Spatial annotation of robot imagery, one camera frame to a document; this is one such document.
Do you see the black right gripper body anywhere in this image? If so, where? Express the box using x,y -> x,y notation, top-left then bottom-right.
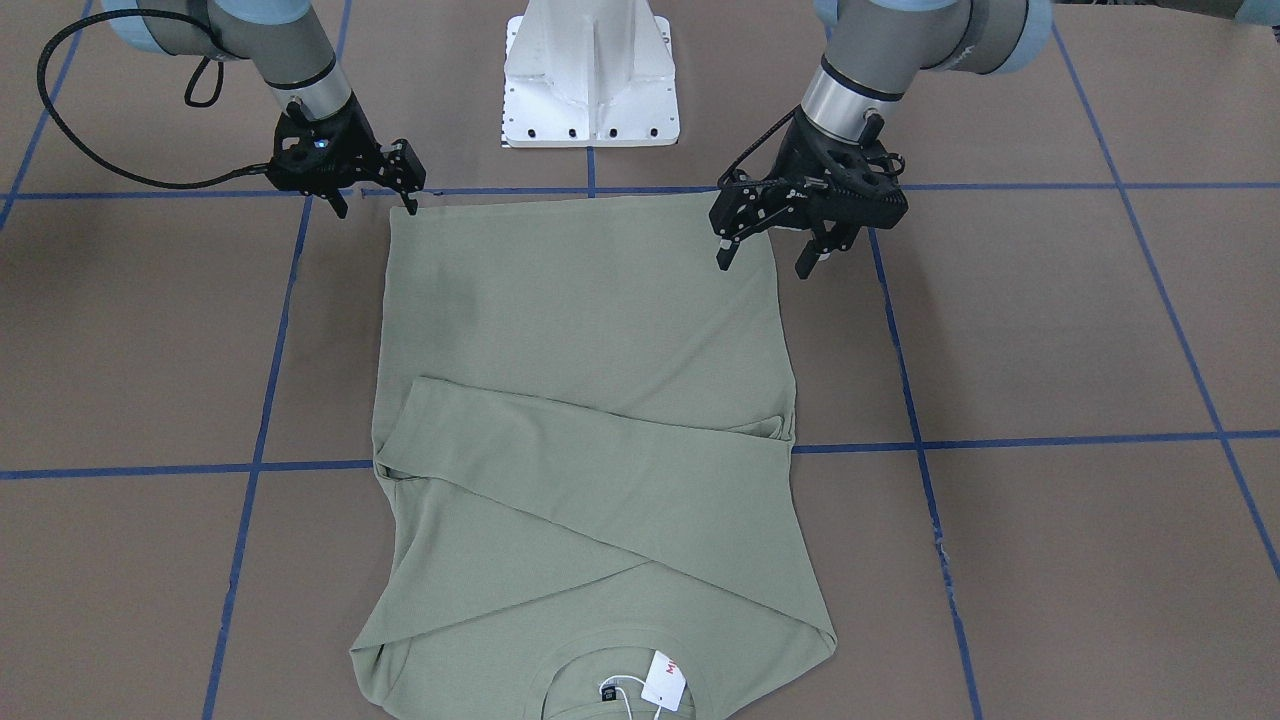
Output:
266,95 -> 426,196

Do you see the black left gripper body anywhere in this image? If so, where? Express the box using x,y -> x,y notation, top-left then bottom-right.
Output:
709,108 -> 908,241

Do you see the olive green long-sleeve shirt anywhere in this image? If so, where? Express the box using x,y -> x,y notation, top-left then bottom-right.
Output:
349,192 -> 837,719

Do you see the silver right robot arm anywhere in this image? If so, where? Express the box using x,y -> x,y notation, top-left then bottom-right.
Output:
100,1 -> 426,217

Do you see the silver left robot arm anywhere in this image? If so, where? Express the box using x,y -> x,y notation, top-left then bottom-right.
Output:
708,1 -> 1053,279

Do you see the white hang tag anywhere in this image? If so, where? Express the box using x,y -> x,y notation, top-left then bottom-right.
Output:
641,650 -> 689,714

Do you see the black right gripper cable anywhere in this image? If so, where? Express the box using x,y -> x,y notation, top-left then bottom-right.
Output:
37,8 -> 276,191

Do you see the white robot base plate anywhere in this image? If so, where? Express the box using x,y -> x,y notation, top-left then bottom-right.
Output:
500,1 -> 681,149

